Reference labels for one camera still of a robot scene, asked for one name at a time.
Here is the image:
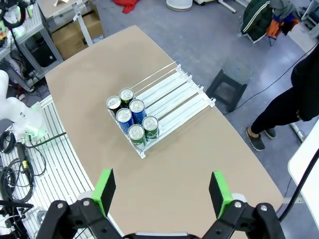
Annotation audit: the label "black looped cable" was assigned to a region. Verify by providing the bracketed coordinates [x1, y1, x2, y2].
[0, 0, 27, 29]

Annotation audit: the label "black computer tower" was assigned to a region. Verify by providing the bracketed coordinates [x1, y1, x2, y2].
[24, 37, 57, 68]

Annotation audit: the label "thin black floor cable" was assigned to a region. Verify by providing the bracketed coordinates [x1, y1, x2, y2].
[223, 41, 319, 115]

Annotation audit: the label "blue Pocari Sweat can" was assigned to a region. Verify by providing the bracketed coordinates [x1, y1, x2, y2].
[129, 99, 147, 125]
[116, 108, 135, 136]

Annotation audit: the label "dark green striped jacket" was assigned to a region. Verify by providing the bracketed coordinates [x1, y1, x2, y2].
[240, 0, 274, 44]

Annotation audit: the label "black Pepsi beverage can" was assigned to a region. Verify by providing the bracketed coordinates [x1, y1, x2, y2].
[119, 87, 136, 108]
[106, 96, 123, 118]

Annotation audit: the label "white rounded side table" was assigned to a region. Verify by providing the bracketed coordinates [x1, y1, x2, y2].
[288, 123, 319, 225]

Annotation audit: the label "wooden desk with white leg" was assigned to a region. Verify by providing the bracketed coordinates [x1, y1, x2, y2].
[37, 0, 94, 47]

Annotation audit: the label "grey garment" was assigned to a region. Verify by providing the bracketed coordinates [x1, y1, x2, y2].
[270, 0, 304, 19]

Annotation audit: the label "black cable loops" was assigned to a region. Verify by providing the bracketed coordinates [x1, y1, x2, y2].
[0, 144, 47, 202]

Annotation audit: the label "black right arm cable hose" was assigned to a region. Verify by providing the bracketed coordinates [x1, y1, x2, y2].
[278, 149, 319, 224]

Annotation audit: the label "large brown cardboard box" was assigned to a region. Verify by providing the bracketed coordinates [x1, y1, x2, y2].
[51, 3, 105, 61]

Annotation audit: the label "green Chilsung Cider can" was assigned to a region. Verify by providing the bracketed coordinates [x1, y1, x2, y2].
[142, 116, 160, 143]
[128, 124, 148, 153]

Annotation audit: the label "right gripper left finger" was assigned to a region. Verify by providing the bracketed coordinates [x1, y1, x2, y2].
[36, 168, 124, 239]

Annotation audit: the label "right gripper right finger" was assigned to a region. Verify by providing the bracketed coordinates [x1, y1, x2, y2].
[203, 170, 285, 239]

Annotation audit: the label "white cylindrical air purifier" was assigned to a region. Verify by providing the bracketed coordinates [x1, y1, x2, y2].
[165, 0, 193, 11]

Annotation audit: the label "black plastic stool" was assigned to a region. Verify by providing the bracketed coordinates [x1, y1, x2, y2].
[205, 57, 253, 113]

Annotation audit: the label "aluminium frame equipment rack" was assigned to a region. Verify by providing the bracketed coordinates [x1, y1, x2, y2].
[0, 0, 64, 92]

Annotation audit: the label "person in black jacket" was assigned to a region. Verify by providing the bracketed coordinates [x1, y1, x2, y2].
[250, 47, 319, 136]

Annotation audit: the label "black cable with yellow label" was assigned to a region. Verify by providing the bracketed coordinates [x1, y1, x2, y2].
[16, 141, 34, 185]

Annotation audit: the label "black cable coil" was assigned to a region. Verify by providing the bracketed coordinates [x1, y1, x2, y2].
[0, 131, 17, 154]

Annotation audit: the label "white can dispenser rack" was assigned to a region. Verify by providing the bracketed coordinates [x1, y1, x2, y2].
[107, 62, 216, 160]

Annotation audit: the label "red cloth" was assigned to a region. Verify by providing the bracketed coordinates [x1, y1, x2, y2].
[113, 0, 141, 13]

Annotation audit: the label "orange garment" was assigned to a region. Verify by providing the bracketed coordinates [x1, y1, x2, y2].
[266, 18, 284, 38]

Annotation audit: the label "white slatted robot mounting platform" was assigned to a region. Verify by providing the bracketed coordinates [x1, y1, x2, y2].
[0, 94, 124, 239]

